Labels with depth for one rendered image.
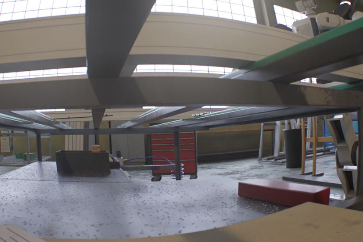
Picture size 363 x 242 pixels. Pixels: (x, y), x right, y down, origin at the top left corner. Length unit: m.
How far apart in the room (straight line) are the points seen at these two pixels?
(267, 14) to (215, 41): 10.70
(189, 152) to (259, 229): 4.29
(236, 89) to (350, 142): 1.20
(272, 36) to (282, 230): 0.32
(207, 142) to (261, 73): 8.78
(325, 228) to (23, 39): 0.47
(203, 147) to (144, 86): 8.82
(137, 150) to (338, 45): 7.93
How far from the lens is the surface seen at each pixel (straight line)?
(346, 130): 1.45
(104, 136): 8.13
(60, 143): 8.61
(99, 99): 0.33
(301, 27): 1.42
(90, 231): 0.50
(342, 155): 1.56
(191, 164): 4.62
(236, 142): 9.60
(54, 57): 0.39
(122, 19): 0.17
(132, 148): 8.11
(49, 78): 0.82
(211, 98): 0.35
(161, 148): 4.64
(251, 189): 0.73
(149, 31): 0.40
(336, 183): 3.52
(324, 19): 1.17
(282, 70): 0.38
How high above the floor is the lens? 0.76
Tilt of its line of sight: 3 degrees up
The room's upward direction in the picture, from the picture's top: 2 degrees counter-clockwise
